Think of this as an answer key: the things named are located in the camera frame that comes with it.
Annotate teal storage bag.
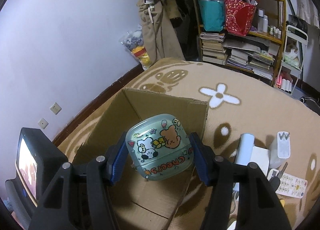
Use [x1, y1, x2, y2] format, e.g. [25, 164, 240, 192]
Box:
[198, 0, 225, 32]

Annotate upper wall socket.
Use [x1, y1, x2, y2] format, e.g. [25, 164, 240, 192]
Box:
[50, 102, 62, 115]

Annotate brown cardboard box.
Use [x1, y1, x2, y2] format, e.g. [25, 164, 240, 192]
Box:
[74, 88, 208, 229]

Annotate white slim remote control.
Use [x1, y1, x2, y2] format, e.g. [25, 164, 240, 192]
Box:
[249, 146, 270, 176]

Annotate red gift bag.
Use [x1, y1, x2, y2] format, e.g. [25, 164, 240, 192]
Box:
[225, 0, 259, 36]

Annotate wooden bookshelf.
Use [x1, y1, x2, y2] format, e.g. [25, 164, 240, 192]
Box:
[193, 0, 286, 85]

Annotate beige hanging coat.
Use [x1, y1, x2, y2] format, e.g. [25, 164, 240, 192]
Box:
[137, 0, 185, 64]

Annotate wall socket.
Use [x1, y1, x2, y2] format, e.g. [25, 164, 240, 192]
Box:
[50, 102, 62, 115]
[38, 118, 49, 129]

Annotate brown floral carpet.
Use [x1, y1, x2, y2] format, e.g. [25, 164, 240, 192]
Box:
[60, 58, 319, 229]

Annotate green cartoon pouch case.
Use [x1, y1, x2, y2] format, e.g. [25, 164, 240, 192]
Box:
[125, 114, 194, 181]

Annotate white metal cart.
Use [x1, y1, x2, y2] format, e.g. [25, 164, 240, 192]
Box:
[274, 25, 309, 95]

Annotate white plug charger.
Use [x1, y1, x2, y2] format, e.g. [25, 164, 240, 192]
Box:
[269, 131, 291, 169]

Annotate light blue cylinder device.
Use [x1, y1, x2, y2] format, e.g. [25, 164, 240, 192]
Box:
[233, 133, 256, 192]

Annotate plush toys in bag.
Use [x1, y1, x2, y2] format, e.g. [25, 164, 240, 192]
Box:
[120, 29, 152, 70]

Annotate stack of books right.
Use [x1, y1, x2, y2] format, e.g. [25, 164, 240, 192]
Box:
[222, 35, 279, 81]

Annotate lower wall socket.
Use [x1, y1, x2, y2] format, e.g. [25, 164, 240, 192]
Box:
[38, 118, 49, 129]

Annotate white JSCN remote control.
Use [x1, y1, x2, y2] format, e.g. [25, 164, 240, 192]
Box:
[276, 173, 308, 199]

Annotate stack of books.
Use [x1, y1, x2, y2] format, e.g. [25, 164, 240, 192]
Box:
[222, 35, 279, 81]
[200, 32, 228, 65]

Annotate stack of books left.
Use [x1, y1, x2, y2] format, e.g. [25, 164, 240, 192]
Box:
[200, 32, 228, 65]

